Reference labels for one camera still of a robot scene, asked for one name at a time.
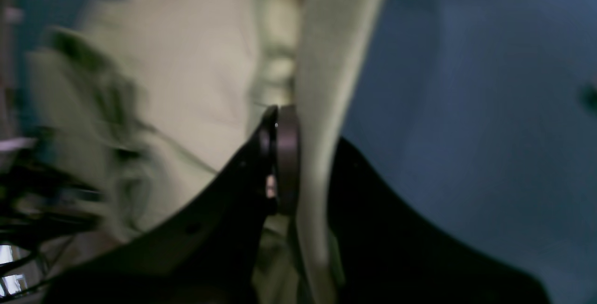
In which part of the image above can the blue table cloth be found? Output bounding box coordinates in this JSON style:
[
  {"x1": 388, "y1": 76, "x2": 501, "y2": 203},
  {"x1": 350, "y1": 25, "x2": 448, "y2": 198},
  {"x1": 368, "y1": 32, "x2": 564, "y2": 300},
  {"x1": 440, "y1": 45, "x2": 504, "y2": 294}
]
[{"x1": 21, "y1": 0, "x2": 596, "y2": 304}]

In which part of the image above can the green T-shirt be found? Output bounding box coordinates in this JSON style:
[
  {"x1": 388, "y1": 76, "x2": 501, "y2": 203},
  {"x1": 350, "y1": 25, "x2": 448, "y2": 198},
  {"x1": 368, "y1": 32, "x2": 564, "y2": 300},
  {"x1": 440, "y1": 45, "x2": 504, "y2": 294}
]
[{"x1": 27, "y1": 0, "x2": 383, "y2": 304}]

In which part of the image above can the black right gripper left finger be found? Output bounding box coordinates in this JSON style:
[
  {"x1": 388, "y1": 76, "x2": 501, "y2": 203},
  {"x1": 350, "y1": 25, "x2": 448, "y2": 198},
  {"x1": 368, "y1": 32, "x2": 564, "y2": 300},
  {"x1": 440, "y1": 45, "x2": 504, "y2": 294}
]
[{"x1": 43, "y1": 105, "x2": 300, "y2": 304}]

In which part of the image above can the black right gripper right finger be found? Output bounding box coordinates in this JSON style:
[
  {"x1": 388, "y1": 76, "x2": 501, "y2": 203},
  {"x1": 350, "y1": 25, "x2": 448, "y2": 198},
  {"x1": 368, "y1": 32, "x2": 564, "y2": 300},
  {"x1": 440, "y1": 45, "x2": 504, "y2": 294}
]
[{"x1": 327, "y1": 138, "x2": 550, "y2": 304}]

